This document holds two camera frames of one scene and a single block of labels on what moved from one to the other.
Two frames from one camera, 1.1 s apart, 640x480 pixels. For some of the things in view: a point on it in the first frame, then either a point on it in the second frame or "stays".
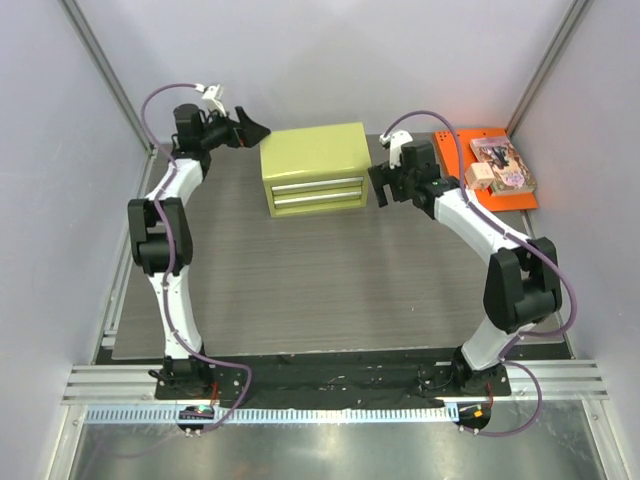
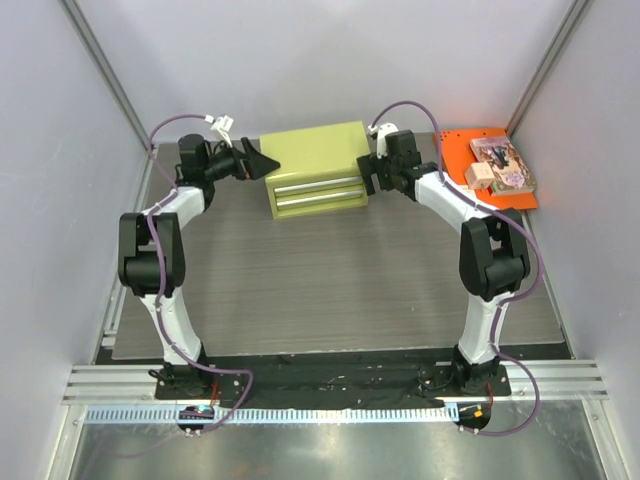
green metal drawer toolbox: (314, 169) stays
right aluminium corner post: (575, 12) stays
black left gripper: (253, 133) → (252, 163)
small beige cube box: (479, 176) stays
